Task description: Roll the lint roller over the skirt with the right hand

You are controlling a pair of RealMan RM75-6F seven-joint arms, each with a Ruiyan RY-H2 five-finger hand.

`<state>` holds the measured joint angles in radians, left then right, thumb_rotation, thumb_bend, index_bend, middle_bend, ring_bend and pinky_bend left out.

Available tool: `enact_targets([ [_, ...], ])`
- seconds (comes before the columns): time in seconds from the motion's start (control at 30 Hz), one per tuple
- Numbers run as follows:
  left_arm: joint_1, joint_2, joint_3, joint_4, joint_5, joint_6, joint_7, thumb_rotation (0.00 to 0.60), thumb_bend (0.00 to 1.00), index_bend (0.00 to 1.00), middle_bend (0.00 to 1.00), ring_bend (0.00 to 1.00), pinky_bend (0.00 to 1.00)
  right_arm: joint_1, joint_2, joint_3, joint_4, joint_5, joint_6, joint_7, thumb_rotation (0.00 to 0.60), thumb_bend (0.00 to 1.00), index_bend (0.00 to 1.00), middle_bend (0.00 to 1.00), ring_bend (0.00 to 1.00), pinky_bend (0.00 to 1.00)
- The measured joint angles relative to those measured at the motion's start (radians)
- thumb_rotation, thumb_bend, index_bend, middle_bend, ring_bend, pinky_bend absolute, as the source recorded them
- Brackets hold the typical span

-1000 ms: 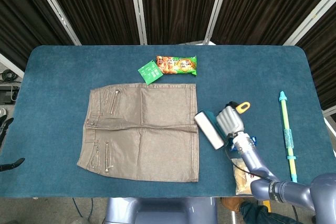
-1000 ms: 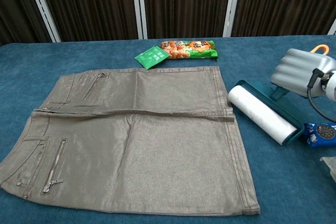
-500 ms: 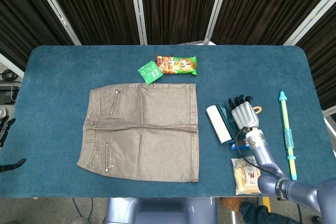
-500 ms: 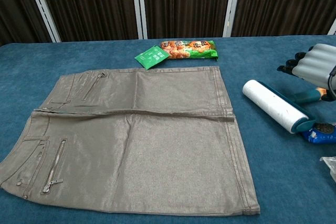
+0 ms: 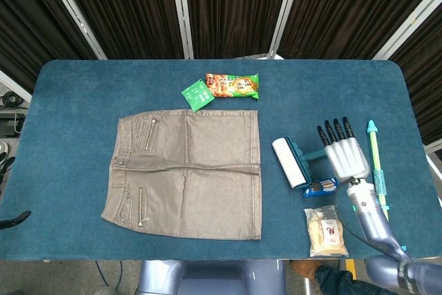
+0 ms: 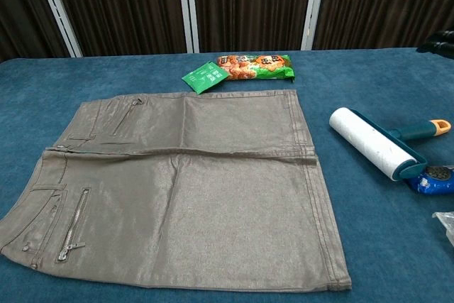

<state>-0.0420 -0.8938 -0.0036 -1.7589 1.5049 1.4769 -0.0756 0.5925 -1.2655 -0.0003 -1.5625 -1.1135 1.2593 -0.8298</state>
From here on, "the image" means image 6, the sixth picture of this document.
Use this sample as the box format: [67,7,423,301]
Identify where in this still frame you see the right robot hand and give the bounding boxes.
[416,29,454,57]

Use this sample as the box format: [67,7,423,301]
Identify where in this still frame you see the teal lint roller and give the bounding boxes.
[328,106,452,184]

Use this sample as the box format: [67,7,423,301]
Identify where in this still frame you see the brown zippered skirt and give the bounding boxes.
[0,89,353,292]

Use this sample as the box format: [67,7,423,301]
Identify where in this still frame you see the dark curtain screen panel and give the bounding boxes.
[32,0,199,57]
[0,0,83,62]
[177,0,327,54]
[301,0,454,50]

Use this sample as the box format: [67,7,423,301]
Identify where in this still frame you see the blue cookie packet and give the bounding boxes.
[406,165,454,196]

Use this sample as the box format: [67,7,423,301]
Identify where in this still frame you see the clear bag with beige contents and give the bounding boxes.
[431,211,454,247]

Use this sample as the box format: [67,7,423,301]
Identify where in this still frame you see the orange and green snack bag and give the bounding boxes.
[216,53,296,82]

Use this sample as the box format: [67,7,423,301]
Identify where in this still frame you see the blue velvet table cover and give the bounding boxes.
[0,46,454,303]

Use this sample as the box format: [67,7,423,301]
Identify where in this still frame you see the green sachet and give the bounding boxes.
[181,61,230,95]

